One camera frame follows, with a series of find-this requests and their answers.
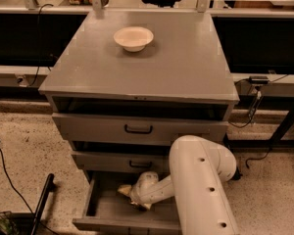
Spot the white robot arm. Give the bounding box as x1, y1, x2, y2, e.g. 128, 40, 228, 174
118, 135, 239, 235

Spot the grey bottom drawer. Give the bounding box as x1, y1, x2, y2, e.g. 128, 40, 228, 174
73, 171, 182, 235

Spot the grey drawer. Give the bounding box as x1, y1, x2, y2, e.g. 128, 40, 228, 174
72, 151, 170, 173
52, 113, 228, 146
73, 171, 182, 235

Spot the grey middle drawer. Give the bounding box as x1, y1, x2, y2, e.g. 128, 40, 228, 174
72, 151, 170, 173

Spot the grey top drawer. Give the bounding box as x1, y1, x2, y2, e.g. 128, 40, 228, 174
52, 113, 228, 146

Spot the grey drawer cabinet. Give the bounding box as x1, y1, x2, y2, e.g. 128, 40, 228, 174
38, 9, 240, 178

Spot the black stand leg left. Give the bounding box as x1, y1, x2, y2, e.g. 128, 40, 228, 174
30, 173, 55, 235

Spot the white bowl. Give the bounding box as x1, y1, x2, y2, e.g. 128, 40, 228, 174
114, 26, 154, 52

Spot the black power adapter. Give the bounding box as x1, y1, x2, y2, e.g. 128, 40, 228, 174
248, 76, 270, 84

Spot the wire basket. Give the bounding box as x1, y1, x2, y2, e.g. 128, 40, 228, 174
0, 211, 20, 235

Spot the black floor cable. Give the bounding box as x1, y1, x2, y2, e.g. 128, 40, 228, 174
0, 145, 60, 235

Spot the black hanging cable left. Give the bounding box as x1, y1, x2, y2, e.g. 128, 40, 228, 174
28, 3, 55, 87

